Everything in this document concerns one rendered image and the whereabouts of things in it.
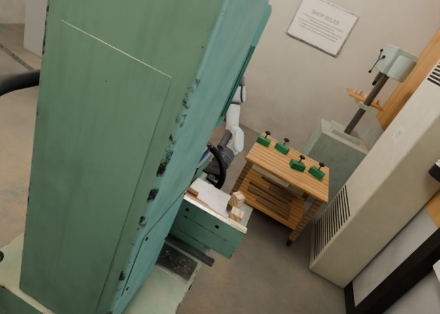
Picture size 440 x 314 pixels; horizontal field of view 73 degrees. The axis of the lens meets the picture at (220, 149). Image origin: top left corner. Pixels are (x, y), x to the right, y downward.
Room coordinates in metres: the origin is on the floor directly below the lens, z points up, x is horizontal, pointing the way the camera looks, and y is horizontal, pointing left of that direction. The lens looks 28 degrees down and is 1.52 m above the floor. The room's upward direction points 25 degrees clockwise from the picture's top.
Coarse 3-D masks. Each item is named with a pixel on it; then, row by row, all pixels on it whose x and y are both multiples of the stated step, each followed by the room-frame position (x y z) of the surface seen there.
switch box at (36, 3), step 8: (32, 0) 0.40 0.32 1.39; (40, 0) 0.40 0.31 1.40; (32, 8) 0.40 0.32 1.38; (40, 8) 0.40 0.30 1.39; (32, 16) 0.40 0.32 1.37; (40, 16) 0.40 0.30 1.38; (32, 24) 0.40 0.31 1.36; (40, 24) 0.40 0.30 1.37; (24, 32) 0.40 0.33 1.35; (32, 32) 0.40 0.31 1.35; (40, 32) 0.40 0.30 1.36; (24, 40) 0.40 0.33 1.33; (32, 40) 0.40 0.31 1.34; (40, 40) 0.40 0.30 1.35; (32, 48) 0.40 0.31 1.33; (40, 48) 0.39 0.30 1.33; (40, 56) 0.40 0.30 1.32
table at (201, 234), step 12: (204, 180) 0.98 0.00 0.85; (204, 192) 0.83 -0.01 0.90; (216, 192) 0.86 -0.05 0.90; (216, 204) 0.80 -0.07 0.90; (228, 204) 0.83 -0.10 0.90; (180, 216) 0.69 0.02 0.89; (228, 216) 0.77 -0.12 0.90; (180, 228) 0.68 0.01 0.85; (192, 228) 0.68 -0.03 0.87; (204, 228) 0.68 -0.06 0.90; (204, 240) 0.67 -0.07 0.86; (216, 240) 0.67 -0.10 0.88; (228, 252) 0.66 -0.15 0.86
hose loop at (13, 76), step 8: (24, 72) 0.38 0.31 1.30; (32, 72) 0.39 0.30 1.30; (0, 80) 0.34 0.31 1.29; (8, 80) 0.34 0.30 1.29; (16, 80) 0.36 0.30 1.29; (24, 80) 0.37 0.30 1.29; (32, 80) 0.38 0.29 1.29; (0, 88) 0.33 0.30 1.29; (8, 88) 0.34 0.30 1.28; (16, 88) 0.35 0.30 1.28; (0, 96) 0.33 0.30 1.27; (0, 256) 0.32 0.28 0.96
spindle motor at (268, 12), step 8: (264, 16) 0.70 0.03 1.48; (264, 24) 0.72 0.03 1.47; (256, 32) 0.70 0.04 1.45; (256, 40) 0.72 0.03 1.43; (248, 56) 0.71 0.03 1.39; (240, 72) 0.72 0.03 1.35; (240, 80) 0.75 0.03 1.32; (232, 88) 0.72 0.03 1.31; (232, 96) 0.73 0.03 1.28; (224, 112) 0.71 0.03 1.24
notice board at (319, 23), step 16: (304, 0) 3.76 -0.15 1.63; (320, 0) 3.75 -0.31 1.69; (304, 16) 3.75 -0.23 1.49; (320, 16) 3.74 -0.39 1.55; (336, 16) 3.72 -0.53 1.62; (352, 16) 3.70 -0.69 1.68; (288, 32) 3.76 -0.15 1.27; (304, 32) 3.74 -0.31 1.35; (320, 32) 3.73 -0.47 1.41; (336, 32) 3.71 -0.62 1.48; (320, 48) 3.72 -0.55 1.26; (336, 48) 3.70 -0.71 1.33
